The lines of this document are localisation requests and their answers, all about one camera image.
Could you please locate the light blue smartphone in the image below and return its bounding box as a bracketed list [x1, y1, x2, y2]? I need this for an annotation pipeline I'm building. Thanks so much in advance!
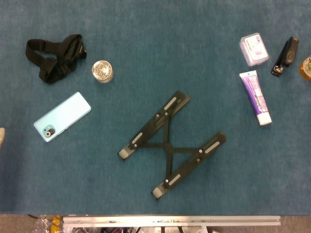
[33, 91, 92, 143]

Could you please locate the red black cable bundle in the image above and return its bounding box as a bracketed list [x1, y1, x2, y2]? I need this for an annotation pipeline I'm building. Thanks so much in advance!
[101, 227, 137, 233]

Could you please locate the clear box with purple label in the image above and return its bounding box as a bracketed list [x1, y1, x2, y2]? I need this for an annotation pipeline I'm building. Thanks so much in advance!
[239, 32, 270, 67]

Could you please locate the clear crumpled plastic bag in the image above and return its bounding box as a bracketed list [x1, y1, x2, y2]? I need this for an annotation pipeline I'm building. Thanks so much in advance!
[33, 215, 58, 233]

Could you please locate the teal felt table cover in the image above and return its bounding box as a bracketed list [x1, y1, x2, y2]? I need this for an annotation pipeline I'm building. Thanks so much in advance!
[0, 0, 311, 216]

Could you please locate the clear jar of paper clips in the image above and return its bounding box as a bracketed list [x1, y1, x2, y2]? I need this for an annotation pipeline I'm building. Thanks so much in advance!
[91, 60, 114, 84]

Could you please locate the aluminium profile rail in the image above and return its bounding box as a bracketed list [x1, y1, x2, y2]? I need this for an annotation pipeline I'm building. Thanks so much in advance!
[62, 215, 281, 228]

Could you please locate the black stapler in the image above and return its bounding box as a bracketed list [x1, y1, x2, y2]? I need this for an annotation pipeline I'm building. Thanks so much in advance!
[271, 36, 300, 78]

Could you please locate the black folding laptop stand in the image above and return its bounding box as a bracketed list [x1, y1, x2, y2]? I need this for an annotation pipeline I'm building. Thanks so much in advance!
[117, 90, 227, 200]

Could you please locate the black elastic strap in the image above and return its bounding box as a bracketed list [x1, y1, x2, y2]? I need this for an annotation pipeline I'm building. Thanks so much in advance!
[25, 33, 87, 84]

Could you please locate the purple white toothpaste tube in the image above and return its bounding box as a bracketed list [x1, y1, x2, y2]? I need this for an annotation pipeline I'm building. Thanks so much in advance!
[239, 70, 273, 126]

